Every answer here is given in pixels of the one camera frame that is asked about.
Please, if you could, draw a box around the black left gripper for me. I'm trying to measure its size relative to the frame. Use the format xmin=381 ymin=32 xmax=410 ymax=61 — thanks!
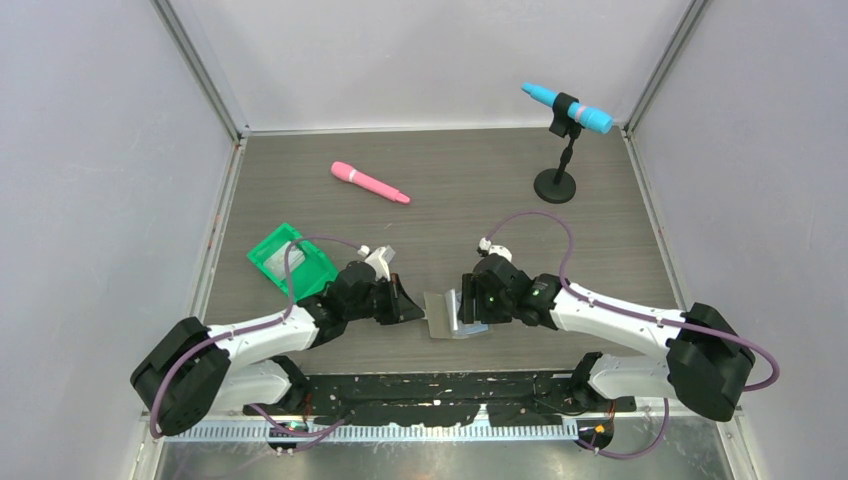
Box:
xmin=345 ymin=273 xmax=423 ymax=325

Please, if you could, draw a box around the grey card holder wallet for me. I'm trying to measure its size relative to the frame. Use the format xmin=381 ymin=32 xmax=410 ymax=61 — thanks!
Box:
xmin=424 ymin=289 xmax=490 ymax=340

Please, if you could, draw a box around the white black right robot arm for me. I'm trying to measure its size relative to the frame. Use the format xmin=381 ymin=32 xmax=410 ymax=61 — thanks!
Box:
xmin=457 ymin=254 xmax=755 ymax=422

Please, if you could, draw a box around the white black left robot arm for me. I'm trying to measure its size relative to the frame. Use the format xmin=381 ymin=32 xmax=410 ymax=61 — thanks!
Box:
xmin=130 ymin=261 xmax=425 ymax=438

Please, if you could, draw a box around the silver card in bin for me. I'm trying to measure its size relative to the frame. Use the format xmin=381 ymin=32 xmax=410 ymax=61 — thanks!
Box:
xmin=262 ymin=242 xmax=306 ymax=281

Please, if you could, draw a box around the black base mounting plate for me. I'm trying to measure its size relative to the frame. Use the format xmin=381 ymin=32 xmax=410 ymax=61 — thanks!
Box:
xmin=263 ymin=370 xmax=636 ymax=427

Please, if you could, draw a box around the green plastic bin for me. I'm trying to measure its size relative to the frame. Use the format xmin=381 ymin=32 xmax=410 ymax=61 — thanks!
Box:
xmin=247 ymin=223 xmax=338 ymax=301

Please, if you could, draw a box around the pink toy microphone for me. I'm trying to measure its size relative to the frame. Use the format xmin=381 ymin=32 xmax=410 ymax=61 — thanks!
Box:
xmin=330 ymin=161 xmax=411 ymax=205

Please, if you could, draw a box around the black microphone stand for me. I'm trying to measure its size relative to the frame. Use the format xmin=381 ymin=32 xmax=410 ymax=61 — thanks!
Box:
xmin=533 ymin=128 xmax=582 ymax=204

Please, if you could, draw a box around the blue toy microphone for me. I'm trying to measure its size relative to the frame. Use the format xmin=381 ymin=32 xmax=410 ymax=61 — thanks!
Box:
xmin=521 ymin=83 xmax=614 ymax=137

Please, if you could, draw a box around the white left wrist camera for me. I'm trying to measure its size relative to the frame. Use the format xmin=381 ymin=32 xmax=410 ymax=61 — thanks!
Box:
xmin=357 ymin=245 xmax=396 ymax=280

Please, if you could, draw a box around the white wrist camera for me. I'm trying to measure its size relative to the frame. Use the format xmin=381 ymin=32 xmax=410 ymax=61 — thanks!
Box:
xmin=477 ymin=237 xmax=513 ymax=262
xmin=357 ymin=245 xmax=396 ymax=280

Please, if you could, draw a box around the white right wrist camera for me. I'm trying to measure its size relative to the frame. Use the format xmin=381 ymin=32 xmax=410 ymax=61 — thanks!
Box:
xmin=477 ymin=237 xmax=513 ymax=262

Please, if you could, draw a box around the aluminium front rail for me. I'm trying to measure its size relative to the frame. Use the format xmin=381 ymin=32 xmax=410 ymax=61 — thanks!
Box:
xmin=139 ymin=377 xmax=743 ymax=444

